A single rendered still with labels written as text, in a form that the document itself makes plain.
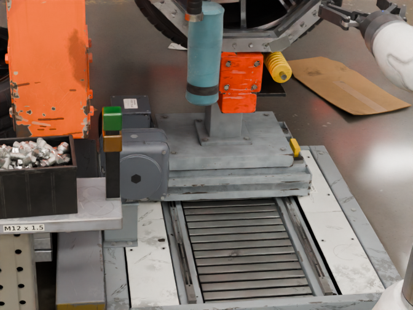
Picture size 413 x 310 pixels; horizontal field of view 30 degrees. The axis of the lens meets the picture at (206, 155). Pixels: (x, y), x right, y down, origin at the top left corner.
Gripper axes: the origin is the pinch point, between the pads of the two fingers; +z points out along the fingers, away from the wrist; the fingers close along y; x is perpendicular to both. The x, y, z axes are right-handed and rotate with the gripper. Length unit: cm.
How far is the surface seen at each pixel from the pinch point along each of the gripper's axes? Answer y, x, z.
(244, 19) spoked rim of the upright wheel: -14.6, -19.9, 42.9
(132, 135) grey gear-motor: -48, -43, 18
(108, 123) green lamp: -55, -20, -20
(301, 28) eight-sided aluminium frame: -1.1, -18.8, 32.5
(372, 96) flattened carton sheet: 62, -83, 123
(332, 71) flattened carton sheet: 52, -83, 150
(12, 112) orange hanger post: -76, -25, -3
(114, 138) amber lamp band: -54, -23, -20
